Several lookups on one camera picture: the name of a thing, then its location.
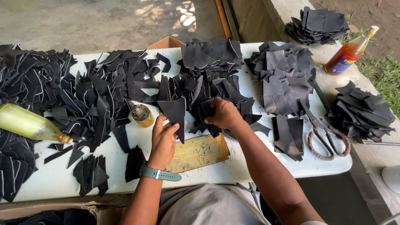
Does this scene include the person's left hand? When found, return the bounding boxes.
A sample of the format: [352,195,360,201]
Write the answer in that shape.
[147,114,188,171]

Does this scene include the person's right hand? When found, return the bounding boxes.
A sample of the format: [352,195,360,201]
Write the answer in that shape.
[204,96,248,132]

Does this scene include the small black leather piece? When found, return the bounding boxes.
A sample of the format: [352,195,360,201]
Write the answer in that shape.
[199,98,220,139]

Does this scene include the triangular black leather piece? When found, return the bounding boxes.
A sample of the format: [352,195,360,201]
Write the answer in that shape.
[157,96,187,144]

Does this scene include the loose heap of leather pieces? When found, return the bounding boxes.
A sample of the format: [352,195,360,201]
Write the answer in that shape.
[151,73,272,140]

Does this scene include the green wrist watch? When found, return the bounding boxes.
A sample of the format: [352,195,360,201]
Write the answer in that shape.
[139,164,183,182]

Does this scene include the black leather wedge piece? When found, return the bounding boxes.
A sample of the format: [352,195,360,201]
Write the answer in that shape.
[125,145,147,184]

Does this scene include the glass glue jar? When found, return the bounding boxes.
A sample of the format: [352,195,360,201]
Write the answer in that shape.
[131,104,155,128]

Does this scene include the yellow stained cutting board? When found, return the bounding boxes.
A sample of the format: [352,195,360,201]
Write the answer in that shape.
[165,132,231,174]

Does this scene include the long black leather scrap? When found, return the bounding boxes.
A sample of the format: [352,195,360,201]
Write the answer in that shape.
[111,125,131,154]

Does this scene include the tall stack of leather pieces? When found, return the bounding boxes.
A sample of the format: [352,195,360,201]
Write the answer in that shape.
[176,37,244,79]

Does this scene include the small stack of tapered panels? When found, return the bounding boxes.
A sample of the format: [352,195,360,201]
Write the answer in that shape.
[271,114,305,162]

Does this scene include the grey-black stack of leather panels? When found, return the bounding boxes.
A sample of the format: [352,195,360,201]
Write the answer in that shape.
[244,41,317,117]

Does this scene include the person's grey shirt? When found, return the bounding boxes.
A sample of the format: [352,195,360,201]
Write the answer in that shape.
[157,182,273,225]

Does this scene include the small bunch of pointed pieces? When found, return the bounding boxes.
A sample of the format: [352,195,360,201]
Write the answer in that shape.
[72,154,110,198]

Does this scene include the heap of curled leather offcuts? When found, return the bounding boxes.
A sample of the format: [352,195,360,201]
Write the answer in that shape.
[44,48,172,154]

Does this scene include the pointed black leather scrap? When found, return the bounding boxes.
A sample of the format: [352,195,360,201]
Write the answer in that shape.
[66,147,85,169]

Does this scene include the small brown cardboard box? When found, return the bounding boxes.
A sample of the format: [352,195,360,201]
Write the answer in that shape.
[146,36,187,51]

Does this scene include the orange pipe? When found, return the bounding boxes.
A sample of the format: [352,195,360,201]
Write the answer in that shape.
[215,0,234,40]

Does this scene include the thin black leather strip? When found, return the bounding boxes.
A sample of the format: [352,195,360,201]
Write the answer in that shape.
[43,144,74,165]

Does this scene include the stack of square leather pieces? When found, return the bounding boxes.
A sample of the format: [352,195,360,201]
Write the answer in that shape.
[284,6,350,46]

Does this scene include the amber liquid bottle blue label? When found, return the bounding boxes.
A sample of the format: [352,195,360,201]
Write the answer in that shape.
[324,25,380,75]

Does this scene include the fanned stack of leather pieces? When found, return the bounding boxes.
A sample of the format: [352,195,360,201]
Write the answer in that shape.
[326,80,396,144]

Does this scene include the yellow-green glass bottle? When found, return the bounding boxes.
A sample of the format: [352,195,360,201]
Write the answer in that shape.
[0,103,74,145]

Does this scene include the heap of white-edged leather scraps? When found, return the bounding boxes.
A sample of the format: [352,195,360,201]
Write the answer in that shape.
[0,43,78,204]

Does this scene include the thin metal rod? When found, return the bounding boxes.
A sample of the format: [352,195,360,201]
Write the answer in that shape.
[362,140,400,146]

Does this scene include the white round object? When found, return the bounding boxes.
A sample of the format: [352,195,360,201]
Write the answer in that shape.
[381,165,400,195]

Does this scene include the black scissors wrapped handles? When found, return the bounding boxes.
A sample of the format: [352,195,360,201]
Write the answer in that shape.
[298,98,351,162]

